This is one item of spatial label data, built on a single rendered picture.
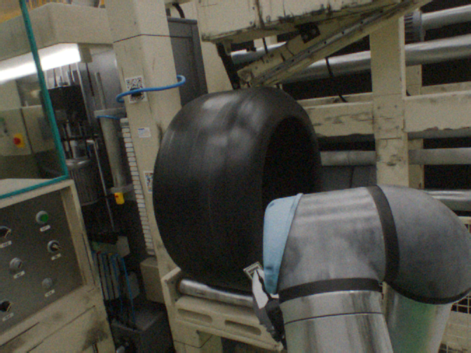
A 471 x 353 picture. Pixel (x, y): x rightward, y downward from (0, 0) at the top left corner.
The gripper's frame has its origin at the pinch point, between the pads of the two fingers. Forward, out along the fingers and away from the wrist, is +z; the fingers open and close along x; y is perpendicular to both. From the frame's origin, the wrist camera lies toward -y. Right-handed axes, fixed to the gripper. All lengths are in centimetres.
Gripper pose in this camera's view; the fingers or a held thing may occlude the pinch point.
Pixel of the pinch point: (258, 273)
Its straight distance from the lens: 92.3
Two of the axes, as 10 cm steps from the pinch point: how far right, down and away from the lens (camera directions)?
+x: 8.8, -4.8, 0.0
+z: -3.8, -7.0, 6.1
